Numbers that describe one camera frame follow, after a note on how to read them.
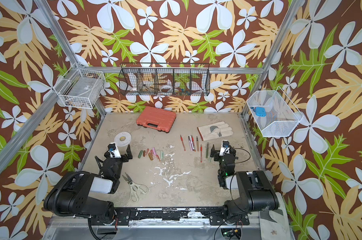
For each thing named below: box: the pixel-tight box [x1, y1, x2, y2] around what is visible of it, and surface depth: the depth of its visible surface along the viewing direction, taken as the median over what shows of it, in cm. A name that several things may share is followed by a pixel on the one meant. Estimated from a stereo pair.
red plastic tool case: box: [136, 106, 177, 133], surface depth 113 cm
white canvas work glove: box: [197, 121, 234, 141], surface depth 110 cm
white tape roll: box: [114, 131, 132, 147], surface depth 107 cm
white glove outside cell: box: [259, 192, 292, 240], surface depth 73 cm
